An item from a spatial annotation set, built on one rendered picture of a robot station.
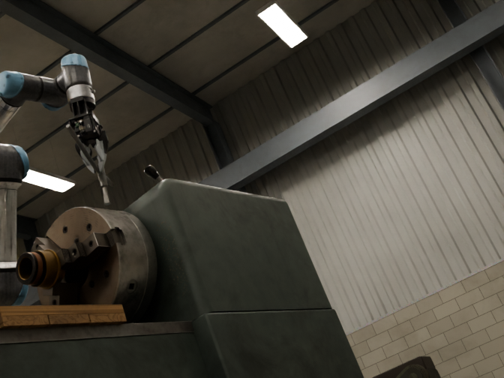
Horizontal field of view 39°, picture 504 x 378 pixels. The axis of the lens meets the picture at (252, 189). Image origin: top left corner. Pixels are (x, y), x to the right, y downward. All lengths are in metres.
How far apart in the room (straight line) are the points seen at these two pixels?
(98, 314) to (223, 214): 0.57
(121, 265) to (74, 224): 0.20
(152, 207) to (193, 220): 0.11
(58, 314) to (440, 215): 10.66
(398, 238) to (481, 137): 2.11
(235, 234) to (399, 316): 9.95
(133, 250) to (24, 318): 0.41
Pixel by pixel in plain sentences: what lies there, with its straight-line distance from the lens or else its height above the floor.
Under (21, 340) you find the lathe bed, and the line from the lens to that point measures 1.40.
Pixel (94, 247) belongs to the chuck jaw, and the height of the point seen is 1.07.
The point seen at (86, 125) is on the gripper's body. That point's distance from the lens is 2.00.
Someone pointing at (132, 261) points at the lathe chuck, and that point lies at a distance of 1.70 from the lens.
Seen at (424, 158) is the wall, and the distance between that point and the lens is 12.14.
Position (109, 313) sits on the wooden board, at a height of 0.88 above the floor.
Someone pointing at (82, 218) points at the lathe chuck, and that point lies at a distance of 1.79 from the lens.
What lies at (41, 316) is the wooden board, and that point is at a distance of 1.43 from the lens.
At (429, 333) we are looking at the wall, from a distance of 11.69.
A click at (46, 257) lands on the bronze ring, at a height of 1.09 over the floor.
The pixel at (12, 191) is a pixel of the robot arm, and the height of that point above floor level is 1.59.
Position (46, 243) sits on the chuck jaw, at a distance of 1.84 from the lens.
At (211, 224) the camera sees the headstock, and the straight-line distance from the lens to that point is 1.88.
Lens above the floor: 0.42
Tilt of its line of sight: 23 degrees up
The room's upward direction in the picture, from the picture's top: 22 degrees counter-clockwise
